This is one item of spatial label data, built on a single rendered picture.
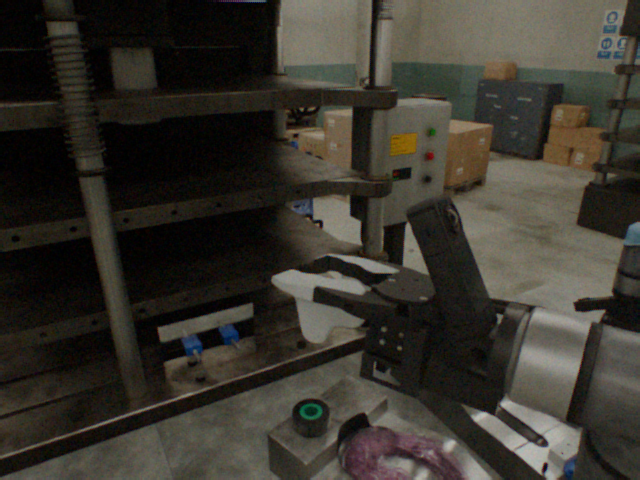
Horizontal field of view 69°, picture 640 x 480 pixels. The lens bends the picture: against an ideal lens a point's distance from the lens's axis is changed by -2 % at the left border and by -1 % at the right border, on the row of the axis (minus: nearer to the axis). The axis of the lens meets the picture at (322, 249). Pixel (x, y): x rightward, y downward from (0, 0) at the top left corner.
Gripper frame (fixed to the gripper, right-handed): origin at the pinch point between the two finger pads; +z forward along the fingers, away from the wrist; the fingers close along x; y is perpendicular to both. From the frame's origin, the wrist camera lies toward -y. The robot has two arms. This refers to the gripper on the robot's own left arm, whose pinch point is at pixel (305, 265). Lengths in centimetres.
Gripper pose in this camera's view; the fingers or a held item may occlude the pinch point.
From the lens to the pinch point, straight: 45.5
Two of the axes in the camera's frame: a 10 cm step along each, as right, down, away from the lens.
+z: -8.4, -2.2, 5.0
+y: -0.7, 9.5, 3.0
